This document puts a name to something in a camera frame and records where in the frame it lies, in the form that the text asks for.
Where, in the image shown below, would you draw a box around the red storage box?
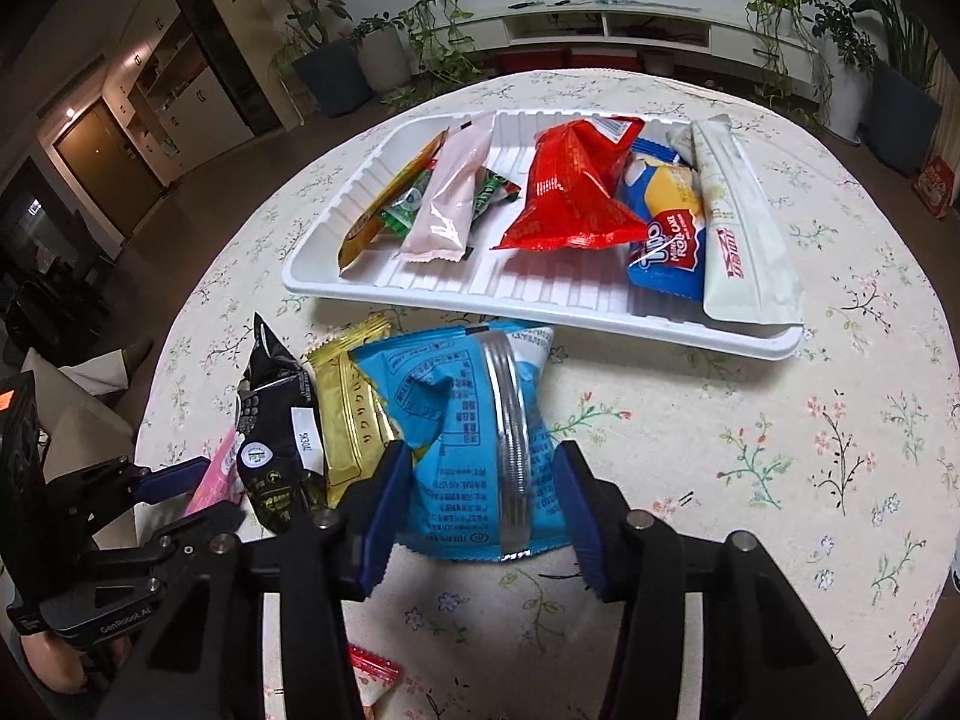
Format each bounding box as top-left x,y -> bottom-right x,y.
570,49 -> 638,74
496,49 -> 567,76

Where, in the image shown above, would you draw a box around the person's left hand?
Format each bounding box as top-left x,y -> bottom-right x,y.
19,630 -> 87,695

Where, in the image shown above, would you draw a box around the red snack bag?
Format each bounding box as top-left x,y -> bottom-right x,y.
491,116 -> 650,250

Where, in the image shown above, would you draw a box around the blue roll cake packet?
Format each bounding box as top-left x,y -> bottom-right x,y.
622,136 -> 707,293

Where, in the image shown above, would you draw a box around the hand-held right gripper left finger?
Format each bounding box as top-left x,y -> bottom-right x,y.
112,439 -> 415,720

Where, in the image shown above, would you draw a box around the dark grey square planter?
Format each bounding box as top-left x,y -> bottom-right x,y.
862,60 -> 944,177

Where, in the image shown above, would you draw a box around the green candy packet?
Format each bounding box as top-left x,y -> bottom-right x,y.
377,165 -> 522,235

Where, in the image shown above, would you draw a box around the orange yellow snack packet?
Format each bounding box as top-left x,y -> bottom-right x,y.
337,130 -> 449,275

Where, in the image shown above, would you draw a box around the long white snack packet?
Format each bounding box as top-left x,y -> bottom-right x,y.
666,114 -> 803,325

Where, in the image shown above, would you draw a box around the white wall cabinets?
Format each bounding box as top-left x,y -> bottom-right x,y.
105,0 -> 256,181

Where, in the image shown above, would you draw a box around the red paper bag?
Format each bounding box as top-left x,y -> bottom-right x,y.
911,156 -> 960,220

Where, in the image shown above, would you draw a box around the large broad-leaf plant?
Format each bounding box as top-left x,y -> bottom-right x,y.
829,0 -> 942,87

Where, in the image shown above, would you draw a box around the small bushy houseplant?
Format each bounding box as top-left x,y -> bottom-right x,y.
806,0 -> 878,76

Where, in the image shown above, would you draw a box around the gold snack packet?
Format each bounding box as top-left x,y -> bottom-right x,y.
304,313 -> 406,509

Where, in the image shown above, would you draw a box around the dark grey round planter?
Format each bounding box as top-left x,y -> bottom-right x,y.
291,41 -> 372,119

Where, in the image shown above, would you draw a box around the white ribbed plant pot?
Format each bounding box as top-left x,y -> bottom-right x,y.
356,22 -> 413,95

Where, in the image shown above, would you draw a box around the white plastic tray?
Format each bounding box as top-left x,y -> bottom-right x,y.
283,109 -> 803,359

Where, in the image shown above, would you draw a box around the tall white plant pot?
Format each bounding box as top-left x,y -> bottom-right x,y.
817,52 -> 875,140

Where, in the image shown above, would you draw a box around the brown wooden door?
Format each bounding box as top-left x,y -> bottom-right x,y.
56,101 -> 162,245

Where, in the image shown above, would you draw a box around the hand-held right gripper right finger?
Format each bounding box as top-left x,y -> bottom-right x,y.
553,439 -> 860,720

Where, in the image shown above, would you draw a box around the light blue snack packet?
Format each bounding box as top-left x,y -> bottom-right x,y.
351,319 -> 567,563

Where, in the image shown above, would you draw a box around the pale pink snack packet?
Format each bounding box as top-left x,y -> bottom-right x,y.
394,111 -> 497,262

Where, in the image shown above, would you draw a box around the red white snack packet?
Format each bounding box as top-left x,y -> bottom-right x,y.
349,645 -> 402,720

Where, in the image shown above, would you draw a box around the white television cabinet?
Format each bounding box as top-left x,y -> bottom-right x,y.
450,4 -> 833,61

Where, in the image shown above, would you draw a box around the trailing vine plant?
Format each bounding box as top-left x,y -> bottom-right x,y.
401,0 -> 488,87
742,0 -> 833,117

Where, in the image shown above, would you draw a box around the black snack packet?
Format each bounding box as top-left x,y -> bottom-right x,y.
235,313 -> 327,537

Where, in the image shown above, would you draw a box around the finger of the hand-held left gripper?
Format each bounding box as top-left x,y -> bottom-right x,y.
112,456 -> 211,512
139,501 -> 248,552

